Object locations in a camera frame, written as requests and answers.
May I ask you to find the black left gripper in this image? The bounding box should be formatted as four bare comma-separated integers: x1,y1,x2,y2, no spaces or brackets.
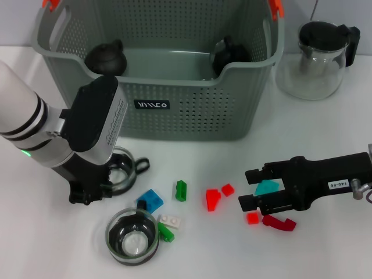
51,152,114,206

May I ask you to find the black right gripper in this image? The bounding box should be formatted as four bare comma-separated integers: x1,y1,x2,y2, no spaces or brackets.
237,152,372,216

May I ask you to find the teal toy plate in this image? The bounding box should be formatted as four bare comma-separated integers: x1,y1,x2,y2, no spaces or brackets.
255,179,280,196

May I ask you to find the grey-green perforated storage bin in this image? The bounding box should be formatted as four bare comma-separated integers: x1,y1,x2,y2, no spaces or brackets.
31,0,285,142

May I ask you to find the dark red curved toy brick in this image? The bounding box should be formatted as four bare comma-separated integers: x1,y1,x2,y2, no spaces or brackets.
261,214,297,233

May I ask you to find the red wedge toy brick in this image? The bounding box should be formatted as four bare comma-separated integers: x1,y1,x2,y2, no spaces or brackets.
205,188,223,212

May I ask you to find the blue toy brick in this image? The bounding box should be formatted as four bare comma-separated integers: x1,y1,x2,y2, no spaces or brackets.
136,188,165,213

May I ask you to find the white studded toy brick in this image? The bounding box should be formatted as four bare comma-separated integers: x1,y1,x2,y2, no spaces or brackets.
158,214,183,230

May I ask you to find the green toy brick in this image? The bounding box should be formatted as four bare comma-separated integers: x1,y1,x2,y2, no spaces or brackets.
175,180,188,202
158,223,177,242

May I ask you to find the glass pitcher with black lid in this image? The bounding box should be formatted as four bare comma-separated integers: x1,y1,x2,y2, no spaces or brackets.
276,20,361,101

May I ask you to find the black clay teapot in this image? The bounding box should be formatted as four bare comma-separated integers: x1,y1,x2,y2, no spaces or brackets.
84,39,128,77

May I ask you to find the right gripper cable with connector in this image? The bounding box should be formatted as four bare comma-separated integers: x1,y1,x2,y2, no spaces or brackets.
350,178,372,206

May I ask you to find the orange bin handle clip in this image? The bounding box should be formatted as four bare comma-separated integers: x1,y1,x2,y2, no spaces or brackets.
42,0,62,12
267,0,285,23

